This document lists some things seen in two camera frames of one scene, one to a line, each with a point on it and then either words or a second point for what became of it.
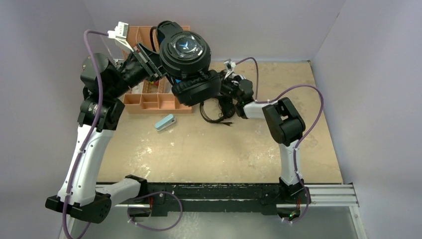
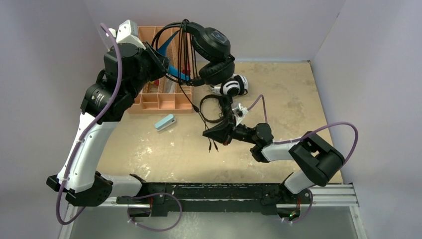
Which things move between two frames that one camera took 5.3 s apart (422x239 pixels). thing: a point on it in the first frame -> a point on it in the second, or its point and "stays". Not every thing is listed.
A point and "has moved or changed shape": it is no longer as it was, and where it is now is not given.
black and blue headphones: [184, 58] has moved or changed shape
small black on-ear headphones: [228, 109] stays
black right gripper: [223, 82] -> [224, 133]
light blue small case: [164, 122] stays
